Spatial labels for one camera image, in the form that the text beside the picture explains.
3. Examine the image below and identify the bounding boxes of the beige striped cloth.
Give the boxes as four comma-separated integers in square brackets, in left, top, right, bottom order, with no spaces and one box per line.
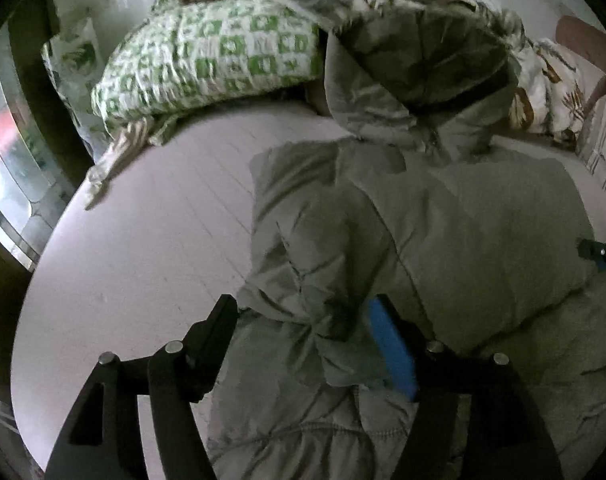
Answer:
[83,119,155,211]

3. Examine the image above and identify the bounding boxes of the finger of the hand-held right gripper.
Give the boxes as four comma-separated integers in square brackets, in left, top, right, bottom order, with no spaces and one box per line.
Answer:
[577,237,606,276]

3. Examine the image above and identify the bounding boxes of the white leaf-print quilt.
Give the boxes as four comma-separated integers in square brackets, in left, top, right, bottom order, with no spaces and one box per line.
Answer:
[218,0,591,147]

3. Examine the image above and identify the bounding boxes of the green checked pillow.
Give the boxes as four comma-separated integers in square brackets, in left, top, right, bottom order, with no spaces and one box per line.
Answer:
[90,0,330,133]

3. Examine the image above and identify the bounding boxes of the brown wooden chair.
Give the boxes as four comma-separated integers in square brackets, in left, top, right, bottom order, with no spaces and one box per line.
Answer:
[554,15,606,118]

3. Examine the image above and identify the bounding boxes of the window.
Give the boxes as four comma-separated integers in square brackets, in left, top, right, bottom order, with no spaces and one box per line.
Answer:
[0,37,70,273]

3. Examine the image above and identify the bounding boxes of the grey-green puffer jacket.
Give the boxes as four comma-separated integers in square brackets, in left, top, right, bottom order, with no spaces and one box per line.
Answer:
[205,7,606,480]

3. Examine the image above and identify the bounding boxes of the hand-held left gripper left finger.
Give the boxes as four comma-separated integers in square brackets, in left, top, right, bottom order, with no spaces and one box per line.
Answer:
[43,294,240,480]

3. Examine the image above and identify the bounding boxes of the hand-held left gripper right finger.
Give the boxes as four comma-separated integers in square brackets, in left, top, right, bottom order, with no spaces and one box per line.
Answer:
[364,294,564,480]

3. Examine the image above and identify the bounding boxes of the white green-leaf print cloth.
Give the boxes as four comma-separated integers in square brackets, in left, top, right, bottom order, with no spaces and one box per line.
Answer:
[42,16,109,163]

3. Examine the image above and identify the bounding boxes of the pink quilted bed sheet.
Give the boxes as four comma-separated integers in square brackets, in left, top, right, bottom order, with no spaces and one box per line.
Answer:
[10,95,606,480]

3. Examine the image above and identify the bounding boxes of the pale plaid bedding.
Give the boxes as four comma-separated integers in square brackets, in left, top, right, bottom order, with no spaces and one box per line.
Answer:
[577,92,606,197]

